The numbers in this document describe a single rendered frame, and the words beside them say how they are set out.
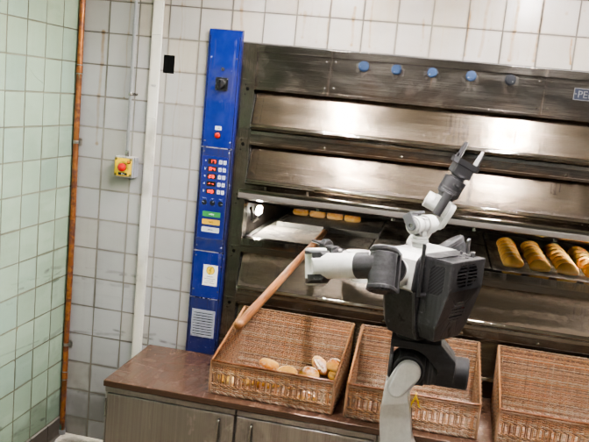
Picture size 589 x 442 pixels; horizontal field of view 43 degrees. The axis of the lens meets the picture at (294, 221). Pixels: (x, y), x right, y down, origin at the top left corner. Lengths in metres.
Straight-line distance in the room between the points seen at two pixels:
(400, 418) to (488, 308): 0.98
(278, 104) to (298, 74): 0.17
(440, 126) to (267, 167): 0.82
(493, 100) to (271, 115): 1.01
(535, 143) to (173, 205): 1.72
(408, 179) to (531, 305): 0.80
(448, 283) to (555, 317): 1.20
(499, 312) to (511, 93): 0.99
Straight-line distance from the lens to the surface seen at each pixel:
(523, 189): 3.53
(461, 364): 2.75
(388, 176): 3.52
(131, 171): 3.75
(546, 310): 3.64
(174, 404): 3.40
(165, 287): 3.85
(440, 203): 2.92
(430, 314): 2.57
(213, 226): 3.67
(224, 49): 3.62
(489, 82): 3.51
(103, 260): 3.96
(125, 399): 3.48
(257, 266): 3.69
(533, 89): 3.52
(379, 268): 2.46
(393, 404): 2.76
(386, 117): 3.51
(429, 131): 3.49
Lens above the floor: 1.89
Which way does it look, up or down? 10 degrees down
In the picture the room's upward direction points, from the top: 6 degrees clockwise
